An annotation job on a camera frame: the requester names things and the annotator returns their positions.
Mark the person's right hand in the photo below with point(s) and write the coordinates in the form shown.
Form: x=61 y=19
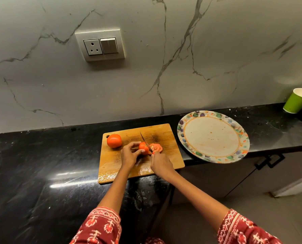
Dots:
x=162 y=166

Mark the person's left hand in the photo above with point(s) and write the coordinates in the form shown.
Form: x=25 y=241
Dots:
x=128 y=156

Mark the red tomato slice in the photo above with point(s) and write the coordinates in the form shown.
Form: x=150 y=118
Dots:
x=157 y=148

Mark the floral rimmed plate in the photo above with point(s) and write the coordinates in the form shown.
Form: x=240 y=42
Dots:
x=212 y=137

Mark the person's right forearm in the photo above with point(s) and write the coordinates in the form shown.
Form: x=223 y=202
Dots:
x=195 y=199

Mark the person's left forearm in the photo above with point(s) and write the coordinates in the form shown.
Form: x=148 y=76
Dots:
x=114 y=191

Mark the wooden cutting board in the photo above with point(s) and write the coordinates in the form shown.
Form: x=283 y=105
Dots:
x=170 y=149

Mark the brown lower cabinet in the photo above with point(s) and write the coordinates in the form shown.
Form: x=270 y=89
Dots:
x=217 y=177

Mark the red patterned tunic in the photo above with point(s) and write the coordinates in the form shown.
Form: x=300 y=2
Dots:
x=154 y=240

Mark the red patterned left sleeve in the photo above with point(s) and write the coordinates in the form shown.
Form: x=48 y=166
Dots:
x=97 y=227

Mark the red patterned sleeve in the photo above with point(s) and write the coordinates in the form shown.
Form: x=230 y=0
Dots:
x=245 y=229
x=97 y=227

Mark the red patterned right sleeve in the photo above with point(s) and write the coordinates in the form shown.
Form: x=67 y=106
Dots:
x=245 y=229

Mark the green paper cup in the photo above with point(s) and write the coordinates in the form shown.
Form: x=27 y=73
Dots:
x=297 y=101

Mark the wall socket and switch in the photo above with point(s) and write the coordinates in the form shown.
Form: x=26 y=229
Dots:
x=100 y=45

